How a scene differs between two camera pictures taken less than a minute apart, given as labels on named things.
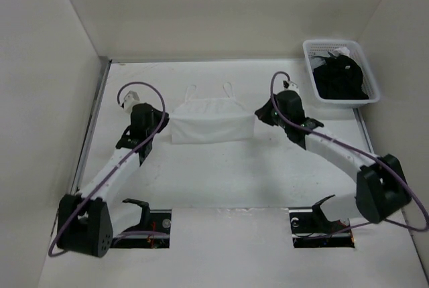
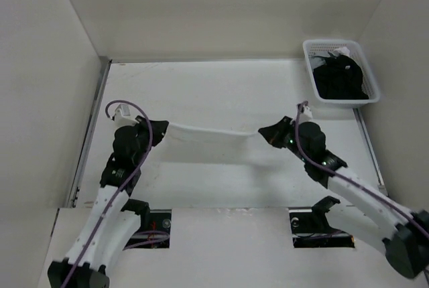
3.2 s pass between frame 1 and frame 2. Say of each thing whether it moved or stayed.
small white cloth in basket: stayed
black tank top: stayed
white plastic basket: stayed
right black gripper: moved
